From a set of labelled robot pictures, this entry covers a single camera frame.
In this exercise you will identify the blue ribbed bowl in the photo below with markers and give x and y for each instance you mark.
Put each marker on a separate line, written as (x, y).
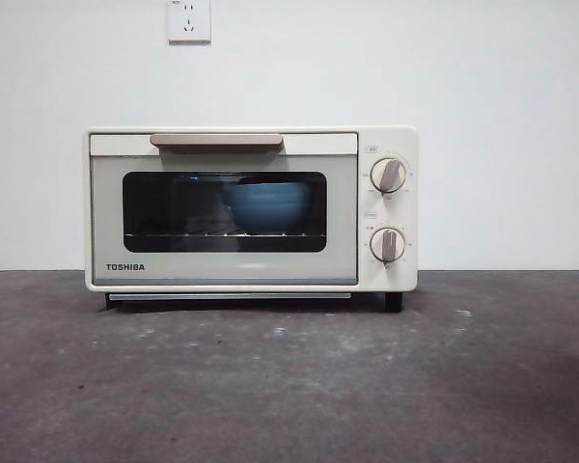
(270, 205)

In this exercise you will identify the cream Toshiba toaster oven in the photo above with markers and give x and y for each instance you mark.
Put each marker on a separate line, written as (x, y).
(400, 140)

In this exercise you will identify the cream timer knob, tan grip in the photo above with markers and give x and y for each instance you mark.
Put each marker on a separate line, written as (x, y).
(388, 245)

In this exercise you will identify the cream temperature knob, tan grip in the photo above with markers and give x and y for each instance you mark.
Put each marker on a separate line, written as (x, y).
(388, 175)

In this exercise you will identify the white wall socket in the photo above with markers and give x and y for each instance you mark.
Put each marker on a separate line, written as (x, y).
(189, 21)

